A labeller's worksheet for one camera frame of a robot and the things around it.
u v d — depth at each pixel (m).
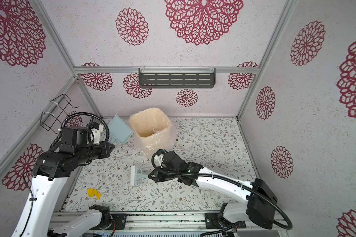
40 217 0.36
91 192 0.82
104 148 0.55
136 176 0.76
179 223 0.74
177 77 0.95
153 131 1.02
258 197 0.41
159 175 0.62
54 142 0.45
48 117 0.73
